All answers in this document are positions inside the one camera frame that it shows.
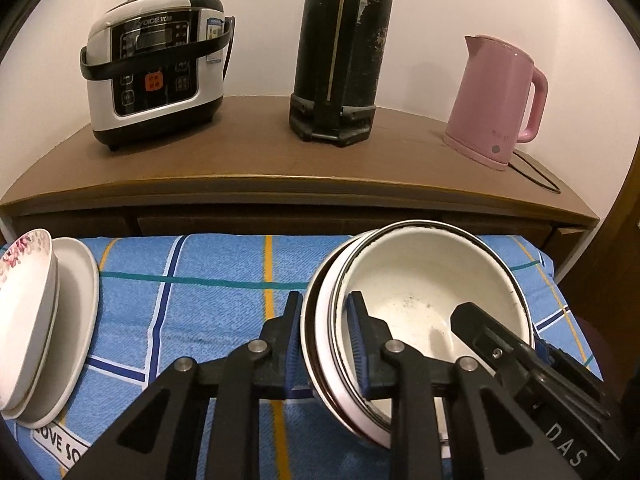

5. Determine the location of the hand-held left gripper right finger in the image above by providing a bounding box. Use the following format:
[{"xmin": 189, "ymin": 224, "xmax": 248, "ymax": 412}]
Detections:
[{"xmin": 348, "ymin": 290, "xmax": 583, "ymax": 480}]

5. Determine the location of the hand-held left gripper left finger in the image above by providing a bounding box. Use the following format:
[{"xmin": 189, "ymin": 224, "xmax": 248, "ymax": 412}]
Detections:
[{"xmin": 62, "ymin": 290, "xmax": 305, "ymax": 480}]

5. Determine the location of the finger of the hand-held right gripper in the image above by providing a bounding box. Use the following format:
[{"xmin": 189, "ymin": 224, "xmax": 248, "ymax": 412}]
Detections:
[{"xmin": 450, "ymin": 301, "xmax": 551, "ymax": 392}]

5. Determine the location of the stainless steel bowl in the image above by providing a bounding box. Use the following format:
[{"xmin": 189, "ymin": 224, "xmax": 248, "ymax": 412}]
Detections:
[{"xmin": 301, "ymin": 220, "xmax": 538, "ymax": 453}]

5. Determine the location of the white enamel bowl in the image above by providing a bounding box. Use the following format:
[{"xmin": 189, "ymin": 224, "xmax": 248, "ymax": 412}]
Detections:
[{"xmin": 330, "ymin": 225, "xmax": 535, "ymax": 448}]

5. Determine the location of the red flower white plate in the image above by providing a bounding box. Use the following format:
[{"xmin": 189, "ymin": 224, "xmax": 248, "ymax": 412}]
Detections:
[{"xmin": 7, "ymin": 252, "xmax": 62, "ymax": 418}]

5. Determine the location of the floral white bowl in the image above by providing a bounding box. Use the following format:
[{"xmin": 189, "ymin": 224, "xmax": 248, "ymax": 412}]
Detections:
[{"xmin": 0, "ymin": 229, "xmax": 61, "ymax": 411}]

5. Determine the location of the blue checked cloth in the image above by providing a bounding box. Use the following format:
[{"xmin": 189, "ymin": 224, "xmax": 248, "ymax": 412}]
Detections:
[{"xmin": 0, "ymin": 234, "xmax": 603, "ymax": 480}]

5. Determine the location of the wooden cabinet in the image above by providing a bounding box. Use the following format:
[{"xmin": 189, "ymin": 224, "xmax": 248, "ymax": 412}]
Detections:
[{"xmin": 0, "ymin": 94, "xmax": 601, "ymax": 271}]

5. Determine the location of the brown wooden panel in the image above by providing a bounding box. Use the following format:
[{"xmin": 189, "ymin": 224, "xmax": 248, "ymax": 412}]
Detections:
[{"xmin": 597, "ymin": 125, "xmax": 640, "ymax": 321}]

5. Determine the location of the plain white dish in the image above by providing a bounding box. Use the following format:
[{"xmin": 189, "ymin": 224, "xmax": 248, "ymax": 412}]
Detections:
[{"xmin": 2, "ymin": 237, "xmax": 101, "ymax": 429}]

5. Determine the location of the pink electric kettle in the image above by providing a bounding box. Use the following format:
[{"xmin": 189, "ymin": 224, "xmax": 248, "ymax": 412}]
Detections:
[{"xmin": 444, "ymin": 35, "xmax": 549, "ymax": 171}]

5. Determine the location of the black thermos flask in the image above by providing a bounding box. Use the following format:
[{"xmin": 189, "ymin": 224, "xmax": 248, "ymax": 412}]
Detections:
[{"xmin": 289, "ymin": 0, "xmax": 403, "ymax": 148}]

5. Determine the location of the white and black rice cooker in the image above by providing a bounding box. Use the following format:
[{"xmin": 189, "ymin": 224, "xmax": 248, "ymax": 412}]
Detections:
[{"xmin": 80, "ymin": 0, "xmax": 236, "ymax": 151}]

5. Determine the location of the black kettle cable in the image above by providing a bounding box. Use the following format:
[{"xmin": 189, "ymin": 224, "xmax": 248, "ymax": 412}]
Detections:
[{"xmin": 510, "ymin": 149, "xmax": 562, "ymax": 195}]

